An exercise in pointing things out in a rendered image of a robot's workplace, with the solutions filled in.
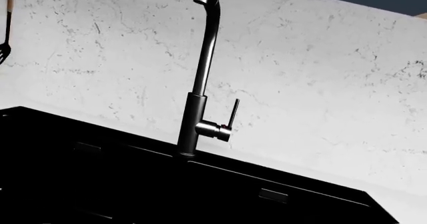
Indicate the dark metal kitchen faucet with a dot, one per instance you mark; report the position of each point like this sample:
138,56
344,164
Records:
203,66

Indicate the black kitchen sink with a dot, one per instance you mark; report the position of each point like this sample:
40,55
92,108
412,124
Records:
133,179

